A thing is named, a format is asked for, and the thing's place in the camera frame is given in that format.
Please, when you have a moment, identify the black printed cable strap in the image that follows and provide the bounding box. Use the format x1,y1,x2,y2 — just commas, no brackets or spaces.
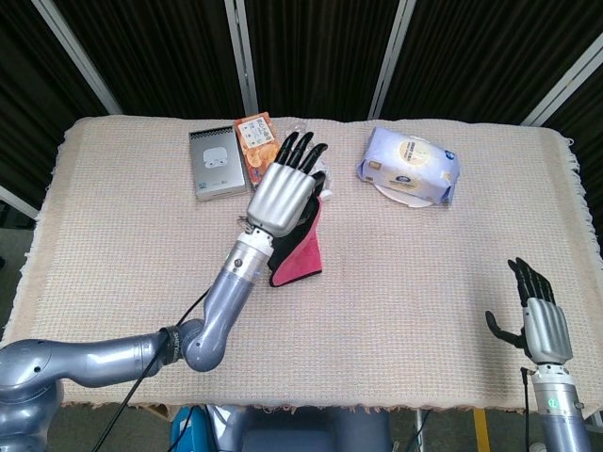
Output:
159,324,187,366

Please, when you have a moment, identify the pale purple tissue pack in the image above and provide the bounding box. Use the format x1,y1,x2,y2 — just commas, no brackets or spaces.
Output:
355,125,462,207

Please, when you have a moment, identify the white metal frame post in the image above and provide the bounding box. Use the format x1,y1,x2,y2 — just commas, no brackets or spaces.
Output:
223,0,259,114
31,0,122,116
367,0,418,120
0,185,40,220
520,40,603,127

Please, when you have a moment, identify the bright blue plastic part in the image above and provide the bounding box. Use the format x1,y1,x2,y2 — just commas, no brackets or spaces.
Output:
169,405,211,452

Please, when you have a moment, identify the pink and black cloth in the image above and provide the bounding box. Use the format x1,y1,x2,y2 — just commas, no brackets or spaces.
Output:
267,186,331,288

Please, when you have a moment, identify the clear plastic water bottle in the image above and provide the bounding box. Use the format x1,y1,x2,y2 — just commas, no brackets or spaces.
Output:
287,118,339,202

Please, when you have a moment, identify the blue-grey robot torso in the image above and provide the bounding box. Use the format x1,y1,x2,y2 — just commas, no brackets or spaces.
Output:
204,404,392,452

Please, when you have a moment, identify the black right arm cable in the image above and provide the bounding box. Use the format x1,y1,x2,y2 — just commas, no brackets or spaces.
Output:
520,366,532,452

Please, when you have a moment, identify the orange snack box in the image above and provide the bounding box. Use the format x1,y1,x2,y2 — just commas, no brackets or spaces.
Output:
233,111,289,192

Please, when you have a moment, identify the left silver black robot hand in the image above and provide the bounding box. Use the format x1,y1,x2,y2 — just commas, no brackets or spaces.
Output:
245,130,330,239

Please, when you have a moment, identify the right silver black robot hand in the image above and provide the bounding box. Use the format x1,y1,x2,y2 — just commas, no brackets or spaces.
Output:
485,256,575,366

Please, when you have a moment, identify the silver earbuds box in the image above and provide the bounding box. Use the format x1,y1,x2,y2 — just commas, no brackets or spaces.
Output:
187,127,250,202

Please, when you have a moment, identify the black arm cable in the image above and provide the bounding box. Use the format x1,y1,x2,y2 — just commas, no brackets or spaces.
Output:
88,287,213,452
520,366,532,452

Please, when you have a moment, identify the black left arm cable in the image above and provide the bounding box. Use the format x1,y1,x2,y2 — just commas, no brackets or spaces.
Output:
88,287,213,452

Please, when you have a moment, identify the beige woven tablecloth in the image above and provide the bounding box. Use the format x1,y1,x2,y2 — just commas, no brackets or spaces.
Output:
0,115,603,418

